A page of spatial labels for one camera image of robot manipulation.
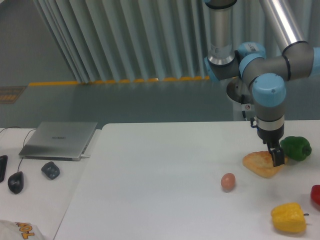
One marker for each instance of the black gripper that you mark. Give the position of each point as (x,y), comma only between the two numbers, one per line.
(271,139)

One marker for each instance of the triangular golden bread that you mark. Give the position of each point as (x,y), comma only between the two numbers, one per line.
(261,164)

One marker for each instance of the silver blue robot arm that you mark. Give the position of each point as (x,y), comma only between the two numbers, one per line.
(264,77)

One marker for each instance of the green bell pepper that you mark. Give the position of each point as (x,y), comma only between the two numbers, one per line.
(297,148)

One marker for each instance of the red bell pepper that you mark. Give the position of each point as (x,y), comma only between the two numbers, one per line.
(315,194)

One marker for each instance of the brown egg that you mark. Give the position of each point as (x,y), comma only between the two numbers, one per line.
(228,182)

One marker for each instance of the yellow bell pepper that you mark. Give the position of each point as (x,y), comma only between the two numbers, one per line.
(289,217)

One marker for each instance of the white folding partition screen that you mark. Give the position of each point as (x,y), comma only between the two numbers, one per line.
(129,40)

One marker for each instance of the silver closed laptop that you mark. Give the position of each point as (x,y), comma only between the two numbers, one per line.
(57,140)

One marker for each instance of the black computer mouse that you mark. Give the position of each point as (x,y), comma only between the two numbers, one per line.
(16,182)

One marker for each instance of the black flat device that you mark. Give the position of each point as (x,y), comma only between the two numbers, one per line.
(3,167)

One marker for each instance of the white cloth orange lettering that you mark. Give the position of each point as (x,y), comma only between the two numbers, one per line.
(10,230)

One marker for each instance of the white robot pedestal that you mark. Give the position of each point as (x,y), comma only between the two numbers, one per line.
(242,102)

